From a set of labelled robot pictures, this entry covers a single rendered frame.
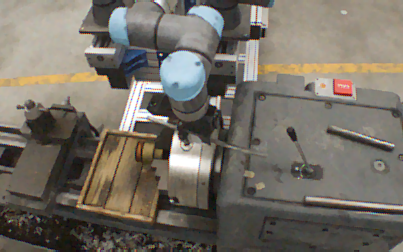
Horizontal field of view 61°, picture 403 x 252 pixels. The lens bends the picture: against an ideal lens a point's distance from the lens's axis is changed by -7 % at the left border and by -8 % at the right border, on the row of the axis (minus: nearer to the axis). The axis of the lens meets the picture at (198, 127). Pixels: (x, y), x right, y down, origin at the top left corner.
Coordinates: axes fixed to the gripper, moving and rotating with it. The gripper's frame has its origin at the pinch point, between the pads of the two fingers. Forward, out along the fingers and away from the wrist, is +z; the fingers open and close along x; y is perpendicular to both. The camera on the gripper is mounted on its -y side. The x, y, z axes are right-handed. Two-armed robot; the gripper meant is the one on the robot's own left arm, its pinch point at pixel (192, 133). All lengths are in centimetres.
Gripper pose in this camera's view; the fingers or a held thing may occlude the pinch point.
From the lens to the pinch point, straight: 94.8
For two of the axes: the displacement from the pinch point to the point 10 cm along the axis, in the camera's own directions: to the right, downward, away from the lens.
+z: 1.0, 3.5, 9.3
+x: 4.0, -8.7, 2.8
